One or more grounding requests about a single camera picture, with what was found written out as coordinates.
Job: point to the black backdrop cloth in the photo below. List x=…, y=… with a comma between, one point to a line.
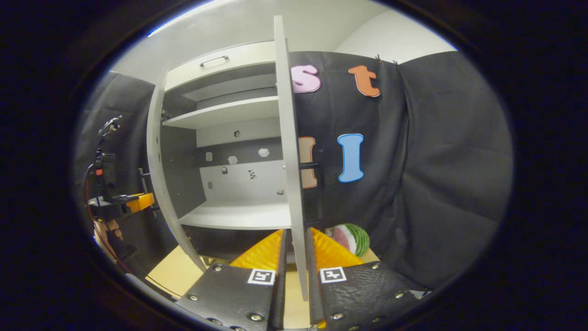
x=124, y=115
x=436, y=161

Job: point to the watermelon slice toy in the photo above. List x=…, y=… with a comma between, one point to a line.
x=351, y=239

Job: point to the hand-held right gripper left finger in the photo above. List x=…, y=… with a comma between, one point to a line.
x=278, y=303

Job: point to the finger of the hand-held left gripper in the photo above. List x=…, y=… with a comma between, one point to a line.
x=119, y=207

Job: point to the white double-door shoe cabinet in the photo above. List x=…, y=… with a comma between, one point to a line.
x=239, y=214

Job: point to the white cabinet drawer front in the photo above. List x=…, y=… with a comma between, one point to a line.
x=239, y=62

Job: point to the metal door hinge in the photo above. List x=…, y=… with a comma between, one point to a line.
x=165, y=115

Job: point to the cabinet door with headphone sticker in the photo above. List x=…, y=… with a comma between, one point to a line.
x=287, y=138

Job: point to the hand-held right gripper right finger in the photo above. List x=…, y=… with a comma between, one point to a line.
x=313, y=299

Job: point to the white cabinet shelf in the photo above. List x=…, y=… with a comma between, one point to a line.
x=220, y=112

